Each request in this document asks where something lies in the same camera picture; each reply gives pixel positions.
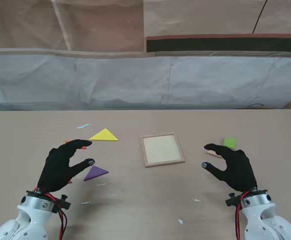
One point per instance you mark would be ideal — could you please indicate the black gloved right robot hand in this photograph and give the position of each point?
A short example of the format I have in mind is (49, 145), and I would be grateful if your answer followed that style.
(239, 170)

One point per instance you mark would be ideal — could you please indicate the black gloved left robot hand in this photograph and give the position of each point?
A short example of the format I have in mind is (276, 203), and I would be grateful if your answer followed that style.
(56, 165)

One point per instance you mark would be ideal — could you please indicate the red large tangram triangle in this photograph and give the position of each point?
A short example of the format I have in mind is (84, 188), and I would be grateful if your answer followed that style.
(70, 182)

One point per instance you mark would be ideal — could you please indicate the yellow large tangram triangle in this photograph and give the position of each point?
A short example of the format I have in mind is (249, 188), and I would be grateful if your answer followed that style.
(105, 136)

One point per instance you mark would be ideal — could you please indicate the square wooden tangram tray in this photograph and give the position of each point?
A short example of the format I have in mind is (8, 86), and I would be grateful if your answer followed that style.
(161, 150)

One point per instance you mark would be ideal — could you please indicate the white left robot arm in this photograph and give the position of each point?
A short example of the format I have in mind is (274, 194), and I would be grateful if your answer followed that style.
(23, 220)

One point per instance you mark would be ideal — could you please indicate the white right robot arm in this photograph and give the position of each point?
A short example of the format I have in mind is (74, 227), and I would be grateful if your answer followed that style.
(263, 220)

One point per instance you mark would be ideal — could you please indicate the green tangram square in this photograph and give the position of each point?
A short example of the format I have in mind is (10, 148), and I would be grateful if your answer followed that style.
(229, 143)

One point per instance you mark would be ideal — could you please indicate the orange tangram parallelogram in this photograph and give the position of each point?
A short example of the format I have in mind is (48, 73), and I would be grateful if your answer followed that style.
(83, 148)

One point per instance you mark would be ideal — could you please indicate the natural wood tangram triangle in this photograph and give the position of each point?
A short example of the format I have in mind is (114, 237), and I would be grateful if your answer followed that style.
(211, 154)

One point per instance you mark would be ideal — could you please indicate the purple tangram triangle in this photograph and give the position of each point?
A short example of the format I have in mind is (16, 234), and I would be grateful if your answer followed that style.
(95, 172)

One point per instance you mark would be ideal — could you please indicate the white torn paper scrap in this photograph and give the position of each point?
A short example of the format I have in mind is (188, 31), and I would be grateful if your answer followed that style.
(197, 199)
(85, 202)

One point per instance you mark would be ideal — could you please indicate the light blue tape scrap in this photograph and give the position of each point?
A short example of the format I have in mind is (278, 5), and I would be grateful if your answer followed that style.
(83, 125)

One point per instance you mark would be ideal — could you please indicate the thin white paper scrap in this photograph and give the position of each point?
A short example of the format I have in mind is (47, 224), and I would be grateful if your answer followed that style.
(101, 184)

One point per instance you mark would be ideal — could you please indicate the white pointed paper scrap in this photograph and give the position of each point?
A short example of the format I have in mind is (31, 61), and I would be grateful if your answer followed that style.
(180, 221)

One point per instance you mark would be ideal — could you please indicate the marble print backdrop sheet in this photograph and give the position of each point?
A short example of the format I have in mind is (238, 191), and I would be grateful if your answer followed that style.
(135, 80)

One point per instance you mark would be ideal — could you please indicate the black strip with red edge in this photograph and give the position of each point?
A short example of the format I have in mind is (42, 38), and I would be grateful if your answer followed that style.
(223, 45)

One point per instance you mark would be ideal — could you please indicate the beige paper backdrop sheet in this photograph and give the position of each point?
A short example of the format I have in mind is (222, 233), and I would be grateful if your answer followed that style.
(98, 25)

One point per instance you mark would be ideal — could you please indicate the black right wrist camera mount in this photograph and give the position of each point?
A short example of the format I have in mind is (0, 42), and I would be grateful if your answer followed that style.
(231, 200)

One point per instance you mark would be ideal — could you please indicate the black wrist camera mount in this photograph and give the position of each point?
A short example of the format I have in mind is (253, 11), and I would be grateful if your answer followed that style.
(63, 203)
(231, 200)

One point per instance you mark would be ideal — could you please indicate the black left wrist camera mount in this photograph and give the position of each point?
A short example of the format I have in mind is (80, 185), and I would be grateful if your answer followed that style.
(63, 203)

